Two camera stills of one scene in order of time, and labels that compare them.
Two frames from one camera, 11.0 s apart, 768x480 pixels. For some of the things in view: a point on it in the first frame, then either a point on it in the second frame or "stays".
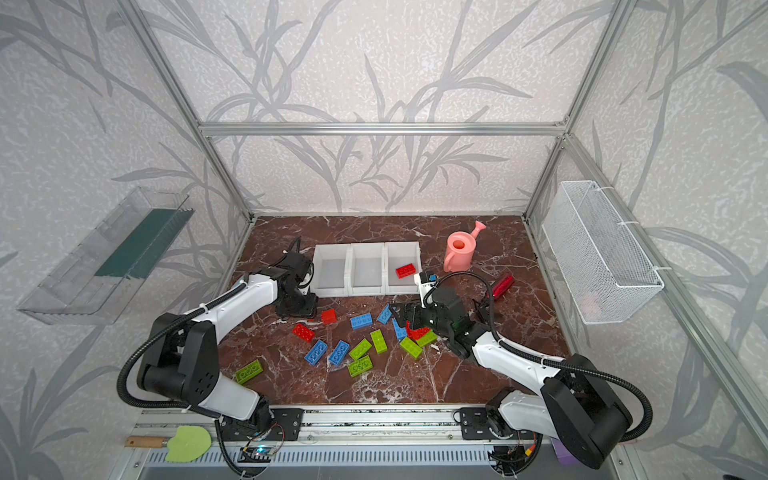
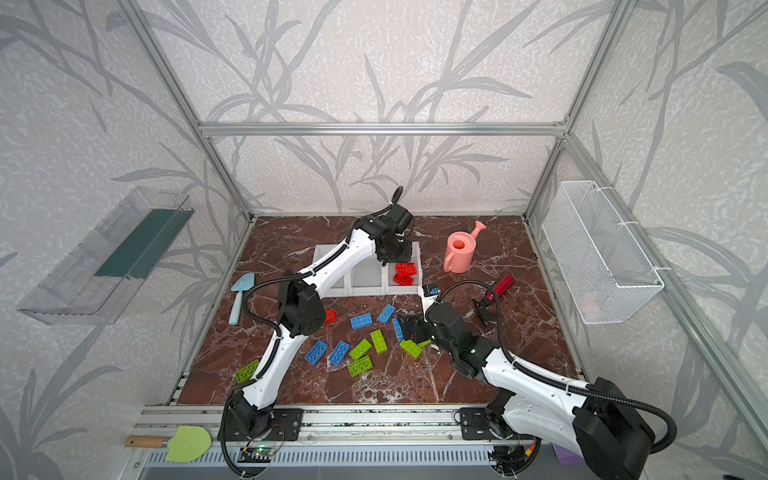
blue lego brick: x=359 y=322 stays
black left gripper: x=294 y=303 → x=395 y=249
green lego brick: x=248 y=372 stays
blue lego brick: x=401 y=332 stays
